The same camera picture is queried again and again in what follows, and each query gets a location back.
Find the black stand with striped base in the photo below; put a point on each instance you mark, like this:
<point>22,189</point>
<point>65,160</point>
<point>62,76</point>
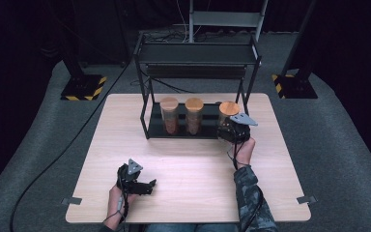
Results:
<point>83,88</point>
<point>298,87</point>

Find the grey table edge clip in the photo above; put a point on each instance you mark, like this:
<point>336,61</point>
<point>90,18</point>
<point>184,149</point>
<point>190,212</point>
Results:
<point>306,199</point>
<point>71,201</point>

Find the jar of red dried berries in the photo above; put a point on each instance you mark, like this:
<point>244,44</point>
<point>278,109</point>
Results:
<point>169,117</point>

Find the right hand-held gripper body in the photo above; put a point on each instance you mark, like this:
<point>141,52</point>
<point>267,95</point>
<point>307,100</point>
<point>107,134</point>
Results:
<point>236,133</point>

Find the black metal shelf rack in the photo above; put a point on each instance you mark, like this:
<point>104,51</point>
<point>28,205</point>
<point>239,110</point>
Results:
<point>196,53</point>

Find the person's left hand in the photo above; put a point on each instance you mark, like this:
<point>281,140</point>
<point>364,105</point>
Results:
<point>113,203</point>

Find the jar of pale dried slices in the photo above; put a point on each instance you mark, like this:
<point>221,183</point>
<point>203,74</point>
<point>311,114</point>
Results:
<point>228,108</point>

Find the person's right hand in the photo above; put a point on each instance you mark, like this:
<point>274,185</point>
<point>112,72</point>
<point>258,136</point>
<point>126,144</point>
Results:
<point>246,153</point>

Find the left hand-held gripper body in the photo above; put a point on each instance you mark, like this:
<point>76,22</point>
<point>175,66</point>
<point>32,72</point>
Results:
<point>127,177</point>

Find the jar of brown dried fruit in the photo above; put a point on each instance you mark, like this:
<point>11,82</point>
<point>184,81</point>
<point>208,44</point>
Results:
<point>194,117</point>

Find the grey metal frame stand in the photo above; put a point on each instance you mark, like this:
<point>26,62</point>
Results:
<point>225,18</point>

